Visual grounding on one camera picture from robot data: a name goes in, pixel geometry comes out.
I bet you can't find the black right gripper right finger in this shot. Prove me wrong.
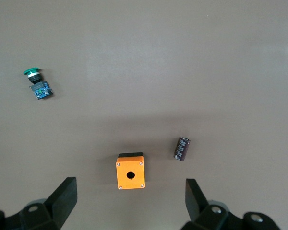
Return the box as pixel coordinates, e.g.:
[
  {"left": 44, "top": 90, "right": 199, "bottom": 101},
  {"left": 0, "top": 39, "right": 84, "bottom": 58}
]
[{"left": 181, "top": 178, "right": 281, "bottom": 230}]

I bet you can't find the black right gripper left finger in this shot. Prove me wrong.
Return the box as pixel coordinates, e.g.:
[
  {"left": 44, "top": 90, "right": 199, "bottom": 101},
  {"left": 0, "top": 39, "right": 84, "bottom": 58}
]
[{"left": 0, "top": 176, "right": 78, "bottom": 230}]

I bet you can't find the green mushroom push button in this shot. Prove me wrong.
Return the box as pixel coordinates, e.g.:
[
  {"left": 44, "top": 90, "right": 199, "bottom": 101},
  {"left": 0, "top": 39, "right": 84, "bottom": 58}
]
[{"left": 23, "top": 67, "right": 54, "bottom": 101}]

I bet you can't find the dark cylindrical capacitor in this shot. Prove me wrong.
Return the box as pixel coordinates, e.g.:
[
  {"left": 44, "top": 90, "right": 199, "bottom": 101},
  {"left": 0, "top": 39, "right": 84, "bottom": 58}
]
[{"left": 173, "top": 137, "right": 192, "bottom": 161}]

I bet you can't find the orange button enclosure box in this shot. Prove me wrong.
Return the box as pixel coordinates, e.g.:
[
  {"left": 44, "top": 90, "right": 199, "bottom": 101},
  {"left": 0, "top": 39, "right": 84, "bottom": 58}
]
[{"left": 115, "top": 152, "right": 146, "bottom": 190}]

